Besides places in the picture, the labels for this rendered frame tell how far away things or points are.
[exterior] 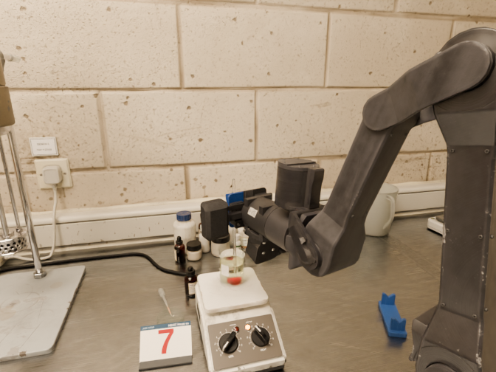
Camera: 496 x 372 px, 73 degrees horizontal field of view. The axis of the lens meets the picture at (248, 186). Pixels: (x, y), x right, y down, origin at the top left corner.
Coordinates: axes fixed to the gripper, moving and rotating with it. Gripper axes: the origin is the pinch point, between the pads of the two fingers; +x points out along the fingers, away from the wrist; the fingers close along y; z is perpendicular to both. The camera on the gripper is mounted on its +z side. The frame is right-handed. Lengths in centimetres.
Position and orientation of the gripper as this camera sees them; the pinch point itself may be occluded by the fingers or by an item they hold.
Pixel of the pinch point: (237, 201)
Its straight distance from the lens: 60.3
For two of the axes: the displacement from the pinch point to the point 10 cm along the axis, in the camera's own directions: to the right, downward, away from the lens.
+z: 0.0, 9.5, 3.0
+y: 8.4, -1.6, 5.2
